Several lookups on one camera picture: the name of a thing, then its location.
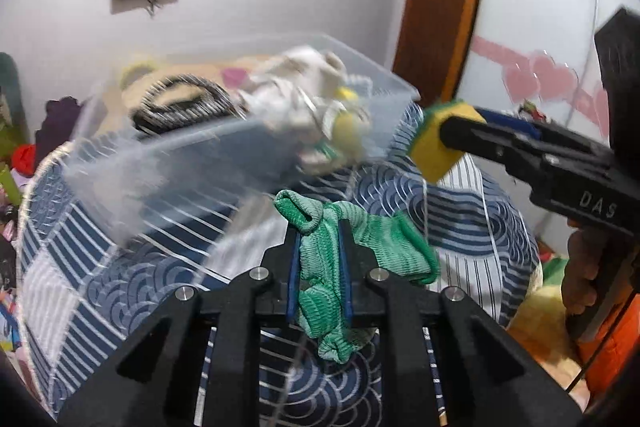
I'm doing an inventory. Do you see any dark purple garment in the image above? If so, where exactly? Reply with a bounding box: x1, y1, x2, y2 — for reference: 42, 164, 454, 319
35, 96, 82, 162

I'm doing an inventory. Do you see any yellow curved foam tube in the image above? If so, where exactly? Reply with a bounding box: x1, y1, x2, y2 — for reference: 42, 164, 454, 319
119, 61, 157, 86

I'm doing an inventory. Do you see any clear plastic storage box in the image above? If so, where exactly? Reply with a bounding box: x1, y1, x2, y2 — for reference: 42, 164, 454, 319
63, 34, 419, 251

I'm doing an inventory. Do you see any yellow plush cushion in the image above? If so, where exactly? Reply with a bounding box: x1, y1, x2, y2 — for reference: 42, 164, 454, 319
506, 285, 582, 389

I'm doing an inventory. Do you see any red fabric item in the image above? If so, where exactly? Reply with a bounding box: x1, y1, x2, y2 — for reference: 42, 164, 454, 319
11, 144, 36, 178

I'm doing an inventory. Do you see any green knitted cloth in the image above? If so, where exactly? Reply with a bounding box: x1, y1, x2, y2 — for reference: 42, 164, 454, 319
273, 190, 439, 364

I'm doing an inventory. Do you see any white charging cable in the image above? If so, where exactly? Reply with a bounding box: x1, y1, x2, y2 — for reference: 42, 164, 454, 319
418, 156, 504, 268

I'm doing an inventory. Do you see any blue white patterned bedspread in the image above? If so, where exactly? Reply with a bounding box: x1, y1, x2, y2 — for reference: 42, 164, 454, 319
16, 106, 541, 426

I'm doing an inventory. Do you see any yellow green sponge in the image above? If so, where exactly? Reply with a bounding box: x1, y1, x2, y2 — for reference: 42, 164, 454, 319
408, 101, 486, 184

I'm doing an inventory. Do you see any beige fleece blanket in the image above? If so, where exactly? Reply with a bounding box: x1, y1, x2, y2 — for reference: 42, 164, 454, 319
119, 54, 270, 109

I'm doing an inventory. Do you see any grey green plush toy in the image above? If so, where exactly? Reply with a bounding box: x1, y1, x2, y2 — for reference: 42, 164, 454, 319
0, 52, 28, 143

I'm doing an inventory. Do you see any person's right hand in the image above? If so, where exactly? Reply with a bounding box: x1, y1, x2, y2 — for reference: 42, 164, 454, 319
561, 220, 608, 315

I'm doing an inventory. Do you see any white cloth drawstring pouch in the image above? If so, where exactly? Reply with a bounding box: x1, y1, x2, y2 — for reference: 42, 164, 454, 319
235, 46, 373, 176

